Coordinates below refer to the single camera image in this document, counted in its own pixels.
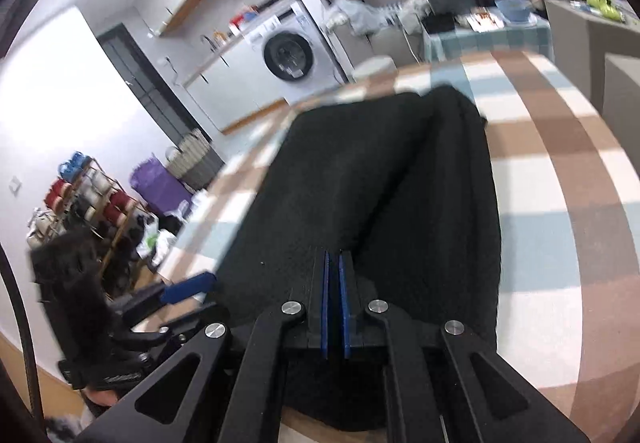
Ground checkered blanket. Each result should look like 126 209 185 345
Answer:
150 50 640 443

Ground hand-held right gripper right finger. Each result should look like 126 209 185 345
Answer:
338 248 592 443

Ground dark door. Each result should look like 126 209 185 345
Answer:
97 23 202 150

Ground white washing machine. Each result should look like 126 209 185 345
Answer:
242 3 346 106

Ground white round stool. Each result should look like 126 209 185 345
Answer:
352 57 396 81

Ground table with teal checked cloth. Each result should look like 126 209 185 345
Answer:
422 15 553 64

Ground black knit sweater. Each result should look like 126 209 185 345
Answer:
210 85 502 431

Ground purple bag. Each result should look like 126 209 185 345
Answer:
129 154 193 218

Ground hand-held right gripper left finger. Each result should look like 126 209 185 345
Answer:
75 247 332 443

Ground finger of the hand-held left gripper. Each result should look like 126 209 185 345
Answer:
122 304 232 348
107 272 218 324

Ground snack plate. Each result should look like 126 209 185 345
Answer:
467 8 506 31

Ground yarn cone shelf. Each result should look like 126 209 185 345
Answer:
27 150 151 299

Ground black cable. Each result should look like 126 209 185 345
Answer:
0 243 45 424

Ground woven laundry basket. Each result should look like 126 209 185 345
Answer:
166 130 224 191

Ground blue bowl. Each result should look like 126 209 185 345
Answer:
495 0 533 22

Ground grey crumpled clothes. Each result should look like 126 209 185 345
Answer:
325 0 396 36

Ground green printed plastic bag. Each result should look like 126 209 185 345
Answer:
137 228 177 270

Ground striped white cloth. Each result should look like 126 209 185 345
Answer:
390 0 431 21

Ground white base cabinet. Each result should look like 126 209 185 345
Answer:
180 37 286 134

